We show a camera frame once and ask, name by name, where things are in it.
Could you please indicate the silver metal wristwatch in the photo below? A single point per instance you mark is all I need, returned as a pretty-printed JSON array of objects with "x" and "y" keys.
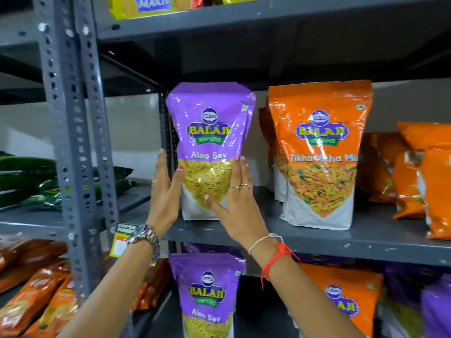
[{"x": 149, "y": 237}]

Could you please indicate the yellow shelf price tag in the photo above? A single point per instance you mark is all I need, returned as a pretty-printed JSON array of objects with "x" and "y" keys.
[{"x": 119, "y": 242}]

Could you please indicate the person's right hand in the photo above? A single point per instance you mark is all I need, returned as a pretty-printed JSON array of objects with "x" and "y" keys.
[{"x": 243, "y": 214}]

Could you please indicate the purple snack packet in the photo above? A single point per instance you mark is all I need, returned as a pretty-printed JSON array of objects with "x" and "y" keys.
[
  {"x": 401, "y": 302},
  {"x": 211, "y": 130},
  {"x": 211, "y": 248},
  {"x": 208, "y": 295},
  {"x": 438, "y": 309}
]

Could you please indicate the orange snack packet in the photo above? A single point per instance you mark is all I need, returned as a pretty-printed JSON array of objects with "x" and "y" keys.
[
  {"x": 320, "y": 144},
  {"x": 438, "y": 193},
  {"x": 405, "y": 186},
  {"x": 273, "y": 154},
  {"x": 426, "y": 135},
  {"x": 377, "y": 165},
  {"x": 348, "y": 295}
]

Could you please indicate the person's right forearm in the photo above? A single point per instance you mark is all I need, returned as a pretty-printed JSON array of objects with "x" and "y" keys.
[{"x": 306, "y": 299}]

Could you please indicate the person's right middle finger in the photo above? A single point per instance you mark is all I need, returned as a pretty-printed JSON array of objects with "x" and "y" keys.
[{"x": 243, "y": 172}]

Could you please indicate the grey metal shelf rack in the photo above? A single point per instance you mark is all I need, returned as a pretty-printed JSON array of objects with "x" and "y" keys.
[
  {"x": 352, "y": 239},
  {"x": 63, "y": 137}
]

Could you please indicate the pile of slim orange packets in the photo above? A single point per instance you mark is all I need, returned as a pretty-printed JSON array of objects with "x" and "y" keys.
[{"x": 38, "y": 292}]

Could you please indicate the person's left hand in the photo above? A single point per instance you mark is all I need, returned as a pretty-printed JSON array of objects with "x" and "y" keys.
[{"x": 162, "y": 204}]

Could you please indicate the pile of green snack packets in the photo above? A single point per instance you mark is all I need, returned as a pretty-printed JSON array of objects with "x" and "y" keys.
[{"x": 24, "y": 179}]

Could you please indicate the person's right thumb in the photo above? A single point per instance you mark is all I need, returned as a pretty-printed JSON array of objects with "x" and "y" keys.
[{"x": 215, "y": 205}]

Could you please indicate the person's left thumb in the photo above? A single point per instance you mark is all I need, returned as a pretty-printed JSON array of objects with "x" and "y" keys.
[{"x": 179, "y": 179}]

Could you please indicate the person's left forearm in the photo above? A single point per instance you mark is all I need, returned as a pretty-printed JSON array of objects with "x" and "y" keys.
[{"x": 112, "y": 292}]

